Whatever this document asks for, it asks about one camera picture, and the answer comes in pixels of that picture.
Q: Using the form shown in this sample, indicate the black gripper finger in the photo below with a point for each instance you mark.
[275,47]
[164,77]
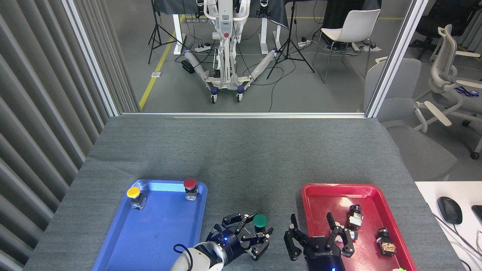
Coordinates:
[290,242]
[233,219]
[260,248]
[347,244]

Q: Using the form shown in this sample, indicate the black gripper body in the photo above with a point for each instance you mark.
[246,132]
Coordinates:
[324,254]
[233,246]

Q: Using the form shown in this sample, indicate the green push button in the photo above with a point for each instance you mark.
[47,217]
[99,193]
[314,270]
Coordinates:
[260,220]

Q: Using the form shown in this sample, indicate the red push button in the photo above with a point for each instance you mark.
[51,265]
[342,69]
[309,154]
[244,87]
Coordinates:
[189,183]

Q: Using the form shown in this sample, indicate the yellow push button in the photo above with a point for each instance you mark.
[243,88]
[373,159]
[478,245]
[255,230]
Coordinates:
[133,192]

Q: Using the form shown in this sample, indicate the red plastic tray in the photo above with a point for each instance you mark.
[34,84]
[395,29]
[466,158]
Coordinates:
[320,207]

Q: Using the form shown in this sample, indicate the small green white part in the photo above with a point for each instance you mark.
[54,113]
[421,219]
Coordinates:
[400,269]

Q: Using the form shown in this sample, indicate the blue plastic tray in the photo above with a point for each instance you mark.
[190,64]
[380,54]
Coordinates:
[150,241]

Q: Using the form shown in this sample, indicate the white desk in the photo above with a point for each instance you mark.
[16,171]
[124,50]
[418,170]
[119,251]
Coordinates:
[429,192]

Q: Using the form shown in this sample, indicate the black computer mouse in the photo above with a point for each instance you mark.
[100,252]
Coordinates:
[449,210]

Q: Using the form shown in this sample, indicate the grey upholstered chair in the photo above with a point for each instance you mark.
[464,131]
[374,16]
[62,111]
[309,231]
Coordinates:
[414,146]

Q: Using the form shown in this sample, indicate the black flat device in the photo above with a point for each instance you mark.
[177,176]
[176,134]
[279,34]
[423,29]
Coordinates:
[478,214]

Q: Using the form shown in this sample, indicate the black power adapter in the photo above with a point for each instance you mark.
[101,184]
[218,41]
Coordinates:
[188,66]

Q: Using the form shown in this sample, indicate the metal floor socket plate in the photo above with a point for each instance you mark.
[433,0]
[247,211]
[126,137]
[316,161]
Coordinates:
[156,74]

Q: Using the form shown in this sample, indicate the white power strip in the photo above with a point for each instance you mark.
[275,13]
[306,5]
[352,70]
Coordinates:
[202,48]
[304,43]
[371,48]

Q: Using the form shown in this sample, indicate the black tripod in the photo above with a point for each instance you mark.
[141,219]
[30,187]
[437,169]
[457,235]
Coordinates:
[157,34]
[289,45]

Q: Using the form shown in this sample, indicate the white desk leg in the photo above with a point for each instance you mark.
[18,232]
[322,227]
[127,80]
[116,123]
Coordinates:
[177,34]
[264,35]

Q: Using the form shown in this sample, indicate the white wheeled stand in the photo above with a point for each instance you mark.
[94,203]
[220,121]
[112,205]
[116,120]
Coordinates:
[225,22]

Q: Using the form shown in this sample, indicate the white mesh office chair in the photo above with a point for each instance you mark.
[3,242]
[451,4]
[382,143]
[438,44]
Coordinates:
[442,71]

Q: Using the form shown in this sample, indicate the black cloth cover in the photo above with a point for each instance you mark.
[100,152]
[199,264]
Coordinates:
[278,15]

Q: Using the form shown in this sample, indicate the white plastic chair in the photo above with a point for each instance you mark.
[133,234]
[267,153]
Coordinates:
[356,26]

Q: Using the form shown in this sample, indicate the black office chair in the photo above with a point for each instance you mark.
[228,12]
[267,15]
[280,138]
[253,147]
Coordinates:
[444,19]

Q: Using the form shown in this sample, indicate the orange white switch block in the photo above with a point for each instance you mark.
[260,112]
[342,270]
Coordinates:
[352,235]

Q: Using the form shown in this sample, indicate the black silver switch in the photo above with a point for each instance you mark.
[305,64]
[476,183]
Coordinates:
[354,218]

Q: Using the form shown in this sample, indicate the black switch with brown base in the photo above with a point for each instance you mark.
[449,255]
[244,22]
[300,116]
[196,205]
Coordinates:
[385,241]

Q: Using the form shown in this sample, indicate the silver horizontal rail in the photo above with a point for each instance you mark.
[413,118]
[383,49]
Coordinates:
[244,114]

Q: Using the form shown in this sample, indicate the silver post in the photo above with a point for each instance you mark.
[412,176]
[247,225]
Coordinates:
[395,56]
[92,60]

